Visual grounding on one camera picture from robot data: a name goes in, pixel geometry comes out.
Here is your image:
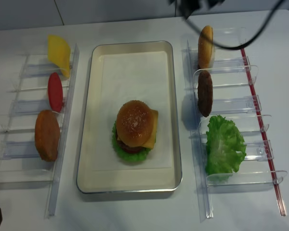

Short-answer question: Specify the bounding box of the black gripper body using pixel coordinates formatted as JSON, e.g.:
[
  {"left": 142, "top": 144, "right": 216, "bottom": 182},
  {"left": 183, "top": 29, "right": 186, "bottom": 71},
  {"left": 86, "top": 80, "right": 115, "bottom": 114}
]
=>
[{"left": 168, "top": 0, "right": 225, "bottom": 11}]

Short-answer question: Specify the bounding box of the sesame top bun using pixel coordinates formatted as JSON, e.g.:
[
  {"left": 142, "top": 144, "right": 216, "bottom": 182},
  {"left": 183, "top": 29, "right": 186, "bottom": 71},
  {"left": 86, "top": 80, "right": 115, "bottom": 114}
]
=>
[{"left": 116, "top": 100, "right": 154, "bottom": 147}]

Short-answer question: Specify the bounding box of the yellow cheese slice in rack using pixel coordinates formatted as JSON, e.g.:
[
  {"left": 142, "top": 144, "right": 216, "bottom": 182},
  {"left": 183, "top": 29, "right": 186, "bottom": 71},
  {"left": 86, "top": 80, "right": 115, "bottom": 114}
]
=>
[{"left": 48, "top": 35, "right": 71, "bottom": 78}]

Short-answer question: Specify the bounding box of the orange cheese slice on burger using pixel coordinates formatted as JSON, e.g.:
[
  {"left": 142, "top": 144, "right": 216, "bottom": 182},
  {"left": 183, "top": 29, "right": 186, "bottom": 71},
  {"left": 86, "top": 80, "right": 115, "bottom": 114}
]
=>
[{"left": 116, "top": 108, "right": 156, "bottom": 149}]

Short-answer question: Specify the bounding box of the green lettuce leaf in rack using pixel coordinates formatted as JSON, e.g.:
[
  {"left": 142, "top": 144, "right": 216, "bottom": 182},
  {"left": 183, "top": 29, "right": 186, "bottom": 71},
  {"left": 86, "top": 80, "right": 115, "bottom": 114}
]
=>
[{"left": 205, "top": 115, "right": 246, "bottom": 182}]

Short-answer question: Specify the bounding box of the red tomato slice in rack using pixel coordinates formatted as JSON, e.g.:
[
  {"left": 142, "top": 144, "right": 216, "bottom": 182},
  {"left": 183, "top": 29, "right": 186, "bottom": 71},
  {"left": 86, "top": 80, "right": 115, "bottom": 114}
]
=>
[{"left": 48, "top": 72, "right": 63, "bottom": 113}]

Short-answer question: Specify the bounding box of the green lettuce under burger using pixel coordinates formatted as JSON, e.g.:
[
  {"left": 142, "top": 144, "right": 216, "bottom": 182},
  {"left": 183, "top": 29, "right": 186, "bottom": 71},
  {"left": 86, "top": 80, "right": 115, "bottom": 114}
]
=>
[{"left": 112, "top": 121, "right": 152, "bottom": 163}]

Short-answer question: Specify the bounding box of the upright bun in rack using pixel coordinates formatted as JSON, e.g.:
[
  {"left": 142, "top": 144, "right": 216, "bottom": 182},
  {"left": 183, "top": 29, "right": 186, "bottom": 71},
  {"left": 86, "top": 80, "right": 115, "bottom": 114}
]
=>
[{"left": 198, "top": 25, "right": 215, "bottom": 69}]

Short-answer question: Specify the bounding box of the brown patty in rack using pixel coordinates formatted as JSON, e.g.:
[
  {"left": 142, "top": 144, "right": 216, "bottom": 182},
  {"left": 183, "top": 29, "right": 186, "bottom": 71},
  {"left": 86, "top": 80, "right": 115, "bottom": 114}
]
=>
[{"left": 197, "top": 71, "right": 213, "bottom": 117}]

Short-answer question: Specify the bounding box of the white parchment paper sheet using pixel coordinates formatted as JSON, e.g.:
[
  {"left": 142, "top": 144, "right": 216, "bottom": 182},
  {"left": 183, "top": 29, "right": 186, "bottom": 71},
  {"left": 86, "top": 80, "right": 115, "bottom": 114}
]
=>
[{"left": 92, "top": 51, "right": 172, "bottom": 170}]

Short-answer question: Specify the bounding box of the clear acrylic right rack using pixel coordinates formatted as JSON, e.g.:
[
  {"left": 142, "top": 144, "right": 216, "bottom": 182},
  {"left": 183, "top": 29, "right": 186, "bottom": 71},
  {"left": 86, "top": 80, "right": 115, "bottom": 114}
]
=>
[{"left": 182, "top": 37, "right": 287, "bottom": 219}]

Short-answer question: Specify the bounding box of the clear acrylic rack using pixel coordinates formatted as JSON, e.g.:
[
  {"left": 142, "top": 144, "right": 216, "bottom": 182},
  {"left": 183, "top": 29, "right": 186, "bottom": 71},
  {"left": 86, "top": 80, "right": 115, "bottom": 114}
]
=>
[
  {"left": 0, "top": 46, "right": 79, "bottom": 217},
  {"left": 182, "top": 37, "right": 287, "bottom": 219}
]

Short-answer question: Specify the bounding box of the brown patty on burger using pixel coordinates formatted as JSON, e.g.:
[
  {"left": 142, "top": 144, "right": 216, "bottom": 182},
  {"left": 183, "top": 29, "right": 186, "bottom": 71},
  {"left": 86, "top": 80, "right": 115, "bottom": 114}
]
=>
[{"left": 115, "top": 131, "right": 146, "bottom": 154}]

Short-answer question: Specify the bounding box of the cream metal baking tray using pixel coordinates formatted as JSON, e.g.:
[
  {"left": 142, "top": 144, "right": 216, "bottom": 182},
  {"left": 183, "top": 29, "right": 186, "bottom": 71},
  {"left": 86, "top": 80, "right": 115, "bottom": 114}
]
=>
[{"left": 77, "top": 41, "right": 182, "bottom": 193}]

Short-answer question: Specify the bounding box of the brown fried patty left rack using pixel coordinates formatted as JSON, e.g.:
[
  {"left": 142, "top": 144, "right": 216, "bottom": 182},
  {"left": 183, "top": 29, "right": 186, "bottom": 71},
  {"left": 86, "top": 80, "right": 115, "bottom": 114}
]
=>
[{"left": 35, "top": 110, "right": 60, "bottom": 162}]

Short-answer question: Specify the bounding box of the clear acrylic left rack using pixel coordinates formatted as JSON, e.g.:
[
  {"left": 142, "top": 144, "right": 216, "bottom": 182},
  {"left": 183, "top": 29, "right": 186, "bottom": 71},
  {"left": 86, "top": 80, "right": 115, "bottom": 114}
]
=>
[{"left": 0, "top": 46, "right": 79, "bottom": 217}]

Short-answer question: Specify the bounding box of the black cable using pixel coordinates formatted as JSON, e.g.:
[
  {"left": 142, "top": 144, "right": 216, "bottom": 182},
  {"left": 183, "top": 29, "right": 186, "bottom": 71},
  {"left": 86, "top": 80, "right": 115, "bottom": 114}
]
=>
[{"left": 180, "top": 0, "right": 284, "bottom": 51}]

